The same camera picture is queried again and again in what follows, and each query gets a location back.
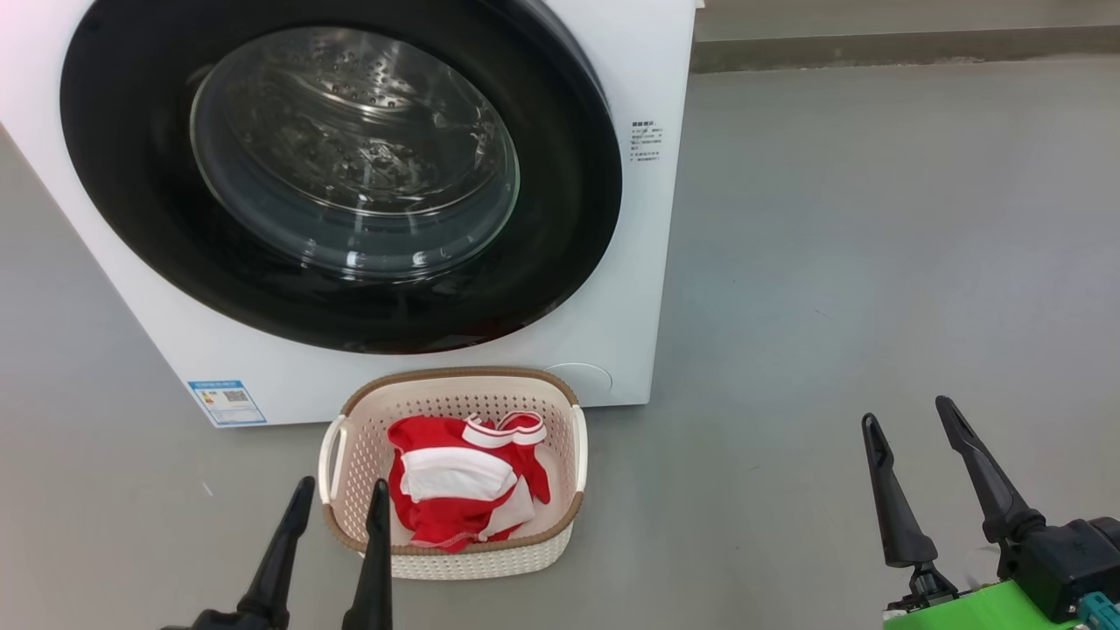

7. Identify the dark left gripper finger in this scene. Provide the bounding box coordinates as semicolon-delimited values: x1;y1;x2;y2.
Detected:
341;478;396;630
236;476;317;630

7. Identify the teal right camera connector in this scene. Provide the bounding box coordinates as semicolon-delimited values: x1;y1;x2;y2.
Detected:
1076;591;1120;630

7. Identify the cream perforated laundry basket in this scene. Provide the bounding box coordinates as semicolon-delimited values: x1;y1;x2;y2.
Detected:
318;366;589;582

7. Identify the black round glass washer door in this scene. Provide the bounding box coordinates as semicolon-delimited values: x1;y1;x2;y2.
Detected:
59;0;624;356

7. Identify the blue energy label sticker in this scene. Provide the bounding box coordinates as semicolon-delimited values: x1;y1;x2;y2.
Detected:
187;379;269;429

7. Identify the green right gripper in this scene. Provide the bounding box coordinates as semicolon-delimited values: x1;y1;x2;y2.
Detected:
861;395;1082;630

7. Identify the white front-load washing machine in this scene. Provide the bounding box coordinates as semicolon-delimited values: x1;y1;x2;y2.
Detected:
0;0;703;430

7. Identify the red and white garment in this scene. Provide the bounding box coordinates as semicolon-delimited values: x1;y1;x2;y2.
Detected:
386;410;553;555

